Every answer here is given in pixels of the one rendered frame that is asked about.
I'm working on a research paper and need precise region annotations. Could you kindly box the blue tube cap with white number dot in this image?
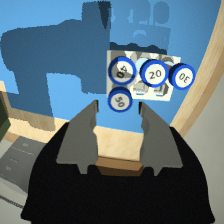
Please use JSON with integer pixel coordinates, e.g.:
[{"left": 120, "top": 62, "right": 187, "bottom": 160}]
[{"left": 108, "top": 56, "right": 137, "bottom": 86}]

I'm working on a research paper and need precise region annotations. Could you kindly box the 50 ml water tube with dark blue cap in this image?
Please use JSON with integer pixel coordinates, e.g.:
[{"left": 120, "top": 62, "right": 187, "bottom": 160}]
[{"left": 108, "top": 83, "right": 133, "bottom": 113}]

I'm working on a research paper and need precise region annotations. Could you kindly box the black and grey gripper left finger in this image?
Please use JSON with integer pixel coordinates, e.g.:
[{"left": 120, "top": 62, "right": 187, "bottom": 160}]
[{"left": 20, "top": 99, "right": 99, "bottom": 222}]

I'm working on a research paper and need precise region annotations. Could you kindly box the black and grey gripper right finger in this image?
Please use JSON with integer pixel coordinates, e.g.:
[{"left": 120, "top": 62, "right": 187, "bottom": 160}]
[{"left": 139, "top": 101, "right": 215, "bottom": 224}]

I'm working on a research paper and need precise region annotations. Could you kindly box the white tube rack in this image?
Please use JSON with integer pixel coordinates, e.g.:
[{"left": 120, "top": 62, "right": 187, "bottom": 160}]
[{"left": 107, "top": 50, "right": 181, "bottom": 101}]

